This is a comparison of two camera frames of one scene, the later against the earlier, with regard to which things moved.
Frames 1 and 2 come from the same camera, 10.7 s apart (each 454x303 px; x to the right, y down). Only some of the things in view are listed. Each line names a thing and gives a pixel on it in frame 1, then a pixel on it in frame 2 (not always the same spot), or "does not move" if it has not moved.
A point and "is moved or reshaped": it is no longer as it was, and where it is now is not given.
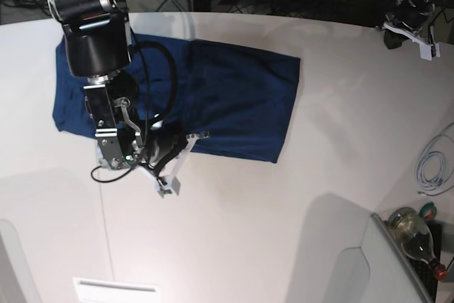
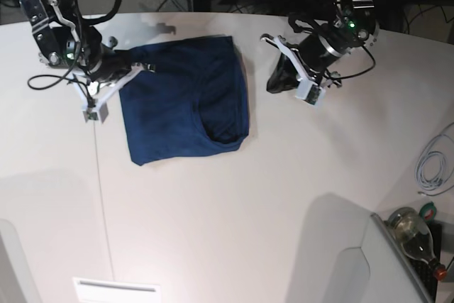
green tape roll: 428,211 does not move
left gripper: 165,140 to 112,63
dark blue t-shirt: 228,101 is moved or reshaped
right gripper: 412,9 to 316,54
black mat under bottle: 424,271 does not move
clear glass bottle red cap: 416,238 does not move
